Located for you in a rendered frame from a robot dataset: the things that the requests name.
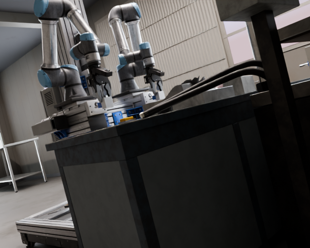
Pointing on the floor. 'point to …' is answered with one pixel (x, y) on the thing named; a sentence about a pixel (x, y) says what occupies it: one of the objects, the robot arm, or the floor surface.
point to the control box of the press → (281, 102)
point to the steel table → (10, 163)
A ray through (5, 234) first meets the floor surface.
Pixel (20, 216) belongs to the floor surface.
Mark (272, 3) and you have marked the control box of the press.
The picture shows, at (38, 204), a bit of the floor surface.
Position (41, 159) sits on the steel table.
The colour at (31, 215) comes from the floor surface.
